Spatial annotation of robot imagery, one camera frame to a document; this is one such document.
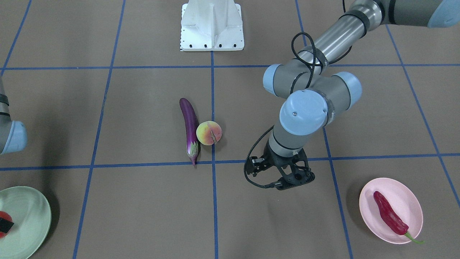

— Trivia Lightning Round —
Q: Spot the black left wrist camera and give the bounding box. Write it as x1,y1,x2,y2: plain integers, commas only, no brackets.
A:
249,156,268,177

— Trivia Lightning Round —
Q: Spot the pink plate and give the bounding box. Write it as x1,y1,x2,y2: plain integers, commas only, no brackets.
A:
359,178,423,244

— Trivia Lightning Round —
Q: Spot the white pedestal column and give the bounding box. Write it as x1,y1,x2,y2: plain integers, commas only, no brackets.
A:
180,0,245,51

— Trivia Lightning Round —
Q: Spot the light green plate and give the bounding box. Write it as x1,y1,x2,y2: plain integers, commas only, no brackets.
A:
0,186,52,259

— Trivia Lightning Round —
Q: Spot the red chili pepper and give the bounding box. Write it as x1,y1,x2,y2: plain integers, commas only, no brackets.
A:
373,191,424,244

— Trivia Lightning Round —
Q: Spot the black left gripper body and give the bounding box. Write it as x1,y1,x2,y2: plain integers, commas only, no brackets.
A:
264,142,315,191

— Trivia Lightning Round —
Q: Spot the yellow pink peach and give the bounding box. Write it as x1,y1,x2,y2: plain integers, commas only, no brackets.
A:
196,120,223,146

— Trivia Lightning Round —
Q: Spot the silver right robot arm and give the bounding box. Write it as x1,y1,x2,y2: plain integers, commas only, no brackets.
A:
0,79,28,155

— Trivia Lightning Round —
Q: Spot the purple eggplant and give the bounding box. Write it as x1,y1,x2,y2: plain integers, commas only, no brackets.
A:
179,98,200,166

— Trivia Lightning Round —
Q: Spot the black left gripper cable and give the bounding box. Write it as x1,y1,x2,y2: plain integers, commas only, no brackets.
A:
243,0,354,189

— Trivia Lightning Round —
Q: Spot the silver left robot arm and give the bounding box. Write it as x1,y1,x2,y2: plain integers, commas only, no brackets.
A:
244,0,459,190

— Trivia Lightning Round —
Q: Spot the red pomegranate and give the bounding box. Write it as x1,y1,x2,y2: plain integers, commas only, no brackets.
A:
0,210,13,239

